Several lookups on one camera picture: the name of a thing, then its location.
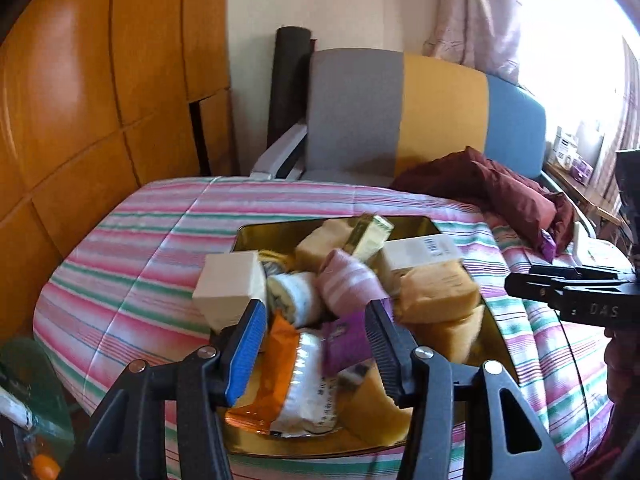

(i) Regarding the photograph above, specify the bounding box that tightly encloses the purple packet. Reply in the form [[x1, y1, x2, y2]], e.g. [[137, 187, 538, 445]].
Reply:
[[320, 310, 381, 376]]

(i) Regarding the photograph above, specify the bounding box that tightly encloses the yellow cardboard box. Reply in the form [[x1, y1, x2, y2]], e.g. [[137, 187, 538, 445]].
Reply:
[[220, 216, 521, 461]]

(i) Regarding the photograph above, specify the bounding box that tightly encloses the pink patterned curtain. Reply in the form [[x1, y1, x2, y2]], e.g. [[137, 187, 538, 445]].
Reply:
[[422, 0, 523, 83], [595, 35, 640, 201]]

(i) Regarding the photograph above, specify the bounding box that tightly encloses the grey yellow blue chair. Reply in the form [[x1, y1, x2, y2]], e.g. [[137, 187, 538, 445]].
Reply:
[[250, 49, 598, 241]]

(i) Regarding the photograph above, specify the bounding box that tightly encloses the orange silver snack packet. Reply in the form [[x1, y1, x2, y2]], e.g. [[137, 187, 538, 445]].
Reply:
[[225, 312, 346, 436]]

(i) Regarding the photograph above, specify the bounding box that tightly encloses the purple box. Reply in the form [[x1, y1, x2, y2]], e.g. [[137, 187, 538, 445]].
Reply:
[[570, 156, 596, 183]]

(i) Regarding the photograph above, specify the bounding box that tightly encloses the pink sock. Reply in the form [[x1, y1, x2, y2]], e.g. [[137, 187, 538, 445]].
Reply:
[[315, 248, 386, 318]]

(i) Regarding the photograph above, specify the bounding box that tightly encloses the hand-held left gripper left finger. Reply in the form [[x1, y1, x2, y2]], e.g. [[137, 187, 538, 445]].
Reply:
[[87, 299, 268, 480]]

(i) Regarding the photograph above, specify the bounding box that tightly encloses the wooden side desk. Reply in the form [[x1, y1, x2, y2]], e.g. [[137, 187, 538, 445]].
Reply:
[[545, 160, 623, 226]]

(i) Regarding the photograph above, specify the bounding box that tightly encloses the plain white box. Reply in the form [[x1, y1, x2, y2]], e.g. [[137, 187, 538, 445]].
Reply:
[[192, 251, 268, 331]]

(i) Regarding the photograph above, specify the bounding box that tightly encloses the white box with barcode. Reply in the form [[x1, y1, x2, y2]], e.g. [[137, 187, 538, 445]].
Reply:
[[375, 234, 463, 296]]

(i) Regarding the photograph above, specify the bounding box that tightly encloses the small orange item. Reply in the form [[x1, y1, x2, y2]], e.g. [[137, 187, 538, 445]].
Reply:
[[30, 452, 61, 480]]

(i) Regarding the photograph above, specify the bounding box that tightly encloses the dark red cloth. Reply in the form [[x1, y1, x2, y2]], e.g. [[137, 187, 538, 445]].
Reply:
[[390, 146, 576, 261]]

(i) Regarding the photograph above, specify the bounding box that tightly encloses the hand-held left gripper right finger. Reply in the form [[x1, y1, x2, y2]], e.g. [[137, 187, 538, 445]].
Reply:
[[365, 299, 573, 480]]

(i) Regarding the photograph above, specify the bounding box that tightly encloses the yellow sponge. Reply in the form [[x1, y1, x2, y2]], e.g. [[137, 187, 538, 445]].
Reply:
[[335, 365, 416, 446], [398, 261, 481, 323], [410, 305, 486, 361], [295, 217, 361, 273]]

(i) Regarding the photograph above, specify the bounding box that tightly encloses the green white small box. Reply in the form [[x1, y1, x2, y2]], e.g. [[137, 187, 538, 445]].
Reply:
[[342, 213, 393, 263]]

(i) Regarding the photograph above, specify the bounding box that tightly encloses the yellow white sock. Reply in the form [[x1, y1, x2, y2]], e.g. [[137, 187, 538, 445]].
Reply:
[[257, 250, 326, 331]]

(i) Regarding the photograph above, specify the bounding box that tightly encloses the striped blanket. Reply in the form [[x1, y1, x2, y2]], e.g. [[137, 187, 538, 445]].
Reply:
[[32, 176, 640, 480]]

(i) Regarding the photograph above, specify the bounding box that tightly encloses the white box with label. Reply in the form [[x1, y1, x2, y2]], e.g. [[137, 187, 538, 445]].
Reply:
[[552, 127, 581, 168]]

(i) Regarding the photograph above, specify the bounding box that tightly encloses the black rolled mat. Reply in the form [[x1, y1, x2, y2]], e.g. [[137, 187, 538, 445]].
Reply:
[[266, 26, 312, 151]]

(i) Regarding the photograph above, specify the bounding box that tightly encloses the wooden wardrobe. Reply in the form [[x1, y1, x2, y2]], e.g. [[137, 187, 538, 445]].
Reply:
[[0, 0, 238, 351]]

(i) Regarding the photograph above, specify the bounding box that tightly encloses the green translucent plastic item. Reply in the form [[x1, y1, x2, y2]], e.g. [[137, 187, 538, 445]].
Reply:
[[0, 337, 76, 461]]

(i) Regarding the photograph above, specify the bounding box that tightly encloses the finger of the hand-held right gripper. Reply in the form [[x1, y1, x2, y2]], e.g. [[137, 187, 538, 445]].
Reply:
[[527, 264, 638, 281], [505, 272, 640, 322]]

